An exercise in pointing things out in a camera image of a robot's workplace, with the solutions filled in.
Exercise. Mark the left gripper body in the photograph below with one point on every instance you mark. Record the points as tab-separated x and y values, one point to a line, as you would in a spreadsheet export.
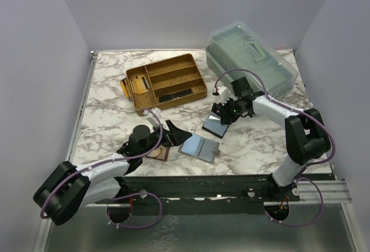
155	137

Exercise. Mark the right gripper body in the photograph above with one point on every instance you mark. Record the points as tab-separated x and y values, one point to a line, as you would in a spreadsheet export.
240	108

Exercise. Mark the black card holder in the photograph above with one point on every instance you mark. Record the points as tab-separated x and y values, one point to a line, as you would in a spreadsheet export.
213	125

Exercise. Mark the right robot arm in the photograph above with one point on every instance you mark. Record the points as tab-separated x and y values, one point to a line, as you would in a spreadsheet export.
306	136

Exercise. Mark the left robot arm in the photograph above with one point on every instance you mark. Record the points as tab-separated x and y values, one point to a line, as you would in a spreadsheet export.
71	186

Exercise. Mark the brown card holder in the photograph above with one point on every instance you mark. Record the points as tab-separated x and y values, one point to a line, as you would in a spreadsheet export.
161	153

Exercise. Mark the grey card holder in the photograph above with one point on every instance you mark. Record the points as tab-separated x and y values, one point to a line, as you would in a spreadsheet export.
200	148

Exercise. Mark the black VIP card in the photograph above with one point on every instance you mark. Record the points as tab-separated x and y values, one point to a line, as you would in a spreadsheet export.
175	95

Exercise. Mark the gold cards beside tray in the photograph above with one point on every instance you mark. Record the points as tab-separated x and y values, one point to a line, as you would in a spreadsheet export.
126	91

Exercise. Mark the woven rattan divider tray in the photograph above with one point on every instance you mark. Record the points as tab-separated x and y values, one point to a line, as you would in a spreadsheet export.
166	77

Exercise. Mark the green clear-lid storage box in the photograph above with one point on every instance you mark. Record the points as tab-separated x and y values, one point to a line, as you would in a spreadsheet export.
235	51

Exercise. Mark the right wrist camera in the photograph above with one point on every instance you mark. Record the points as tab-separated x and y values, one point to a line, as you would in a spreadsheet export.
223	93

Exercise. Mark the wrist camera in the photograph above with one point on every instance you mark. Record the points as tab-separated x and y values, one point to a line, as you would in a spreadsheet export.
223	93
152	116

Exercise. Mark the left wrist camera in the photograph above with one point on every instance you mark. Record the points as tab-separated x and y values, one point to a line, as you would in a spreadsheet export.
152	116

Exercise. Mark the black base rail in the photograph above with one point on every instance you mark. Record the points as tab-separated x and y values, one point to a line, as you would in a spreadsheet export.
201	195

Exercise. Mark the aluminium frame rail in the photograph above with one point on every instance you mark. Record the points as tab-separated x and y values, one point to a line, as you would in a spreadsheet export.
332	192

